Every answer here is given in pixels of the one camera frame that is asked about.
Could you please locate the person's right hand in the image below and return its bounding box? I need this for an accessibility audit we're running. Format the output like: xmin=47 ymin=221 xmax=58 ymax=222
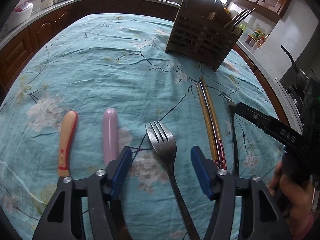
xmin=268 ymin=161 xmax=313 ymax=239

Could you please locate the red patterned chopstick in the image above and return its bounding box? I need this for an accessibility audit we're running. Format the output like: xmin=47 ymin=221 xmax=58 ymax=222
xmin=200 ymin=75 xmax=227 ymax=170
xmin=196 ymin=83 xmax=220 ymax=168

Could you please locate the dark steel fork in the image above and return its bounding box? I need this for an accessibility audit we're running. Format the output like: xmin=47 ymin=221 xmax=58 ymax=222
xmin=145 ymin=121 xmax=200 ymax=239

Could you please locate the condiment bottles rack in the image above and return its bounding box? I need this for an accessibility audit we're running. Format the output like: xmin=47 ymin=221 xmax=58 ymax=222
xmin=245 ymin=29 xmax=269 ymax=50

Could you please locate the green cup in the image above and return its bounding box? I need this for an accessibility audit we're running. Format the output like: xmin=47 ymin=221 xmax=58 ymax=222
xmin=239 ymin=24 xmax=246 ymax=31

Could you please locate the floral teal tablecloth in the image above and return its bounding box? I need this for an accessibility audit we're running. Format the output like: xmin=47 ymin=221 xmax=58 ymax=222
xmin=1 ymin=14 xmax=283 ymax=239

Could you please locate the wooden utensil holder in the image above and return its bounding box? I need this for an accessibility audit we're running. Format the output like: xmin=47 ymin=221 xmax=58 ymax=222
xmin=165 ymin=0 xmax=242 ymax=71

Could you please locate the white red rice cooker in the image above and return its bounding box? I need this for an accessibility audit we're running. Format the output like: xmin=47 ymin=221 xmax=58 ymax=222
xmin=6 ymin=2 xmax=33 ymax=30

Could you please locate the orange handled baby spoon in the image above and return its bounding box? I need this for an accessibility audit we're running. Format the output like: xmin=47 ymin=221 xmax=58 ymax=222
xmin=57 ymin=111 xmax=78 ymax=177

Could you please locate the pink handled utensil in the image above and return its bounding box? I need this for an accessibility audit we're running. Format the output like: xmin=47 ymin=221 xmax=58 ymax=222
xmin=102 ymin=108 xmax=119 ymax=166

